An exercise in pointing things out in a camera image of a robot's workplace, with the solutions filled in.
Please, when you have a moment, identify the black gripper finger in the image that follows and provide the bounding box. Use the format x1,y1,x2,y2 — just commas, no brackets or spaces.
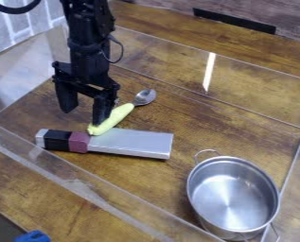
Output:
92,95,115,126
55,82,79,113

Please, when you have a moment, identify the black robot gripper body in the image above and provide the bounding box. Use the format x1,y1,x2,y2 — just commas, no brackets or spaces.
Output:
51,39,122,98

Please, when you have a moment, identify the yellow handled metal spoon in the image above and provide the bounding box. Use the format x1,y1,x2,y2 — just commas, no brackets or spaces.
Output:
87,89,156,136

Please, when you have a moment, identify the toy cleaver knife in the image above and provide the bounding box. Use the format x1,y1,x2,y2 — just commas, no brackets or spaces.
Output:
35,128,172,160

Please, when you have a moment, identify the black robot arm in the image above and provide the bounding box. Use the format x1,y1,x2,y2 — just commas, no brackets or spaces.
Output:
52,0,120,126

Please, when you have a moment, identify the stainless steel pot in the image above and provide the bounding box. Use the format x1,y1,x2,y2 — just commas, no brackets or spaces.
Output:
186,149,279,242

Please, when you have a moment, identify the blue object at bottom edge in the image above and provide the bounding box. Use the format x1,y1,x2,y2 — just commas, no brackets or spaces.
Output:
12,231,51,242

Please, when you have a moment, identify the black cable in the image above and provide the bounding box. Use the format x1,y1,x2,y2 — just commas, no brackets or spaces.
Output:
0,0,126,64

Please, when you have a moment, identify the clear acrylic enclosure wall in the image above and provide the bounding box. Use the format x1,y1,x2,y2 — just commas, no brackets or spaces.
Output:
0,27,300,242

